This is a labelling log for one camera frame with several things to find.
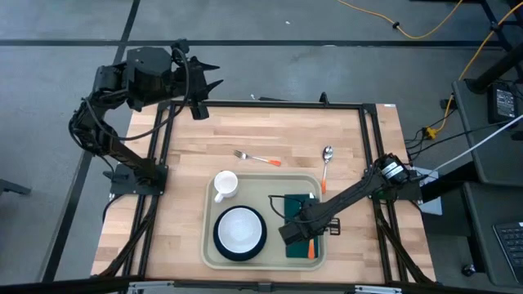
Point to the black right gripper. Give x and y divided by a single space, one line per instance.
300 230

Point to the black desk leg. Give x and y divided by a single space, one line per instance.
496 69

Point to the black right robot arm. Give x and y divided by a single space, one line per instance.
351 192

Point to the dark navy plate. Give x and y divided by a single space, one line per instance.
216 241

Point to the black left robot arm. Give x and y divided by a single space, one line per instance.
147 77

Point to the beige plastic tray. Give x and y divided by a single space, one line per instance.
269 188

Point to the dark green cloth napkin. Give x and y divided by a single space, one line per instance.
296 251

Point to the black keyboard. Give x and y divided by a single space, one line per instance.
512 249

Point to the white ceramic mug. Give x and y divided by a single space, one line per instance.
226 183

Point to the black power adapter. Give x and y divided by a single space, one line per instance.
502 104

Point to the black aluminium table frame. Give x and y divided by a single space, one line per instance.
265 104

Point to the white ceramic bowl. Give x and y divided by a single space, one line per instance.
240 230

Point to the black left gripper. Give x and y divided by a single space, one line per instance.
196 83

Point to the black rig crossbar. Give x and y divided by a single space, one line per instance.
61 286

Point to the dark grey side desk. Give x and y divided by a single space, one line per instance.
490 163

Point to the dark grey keyboard desk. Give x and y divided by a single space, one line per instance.
482 245

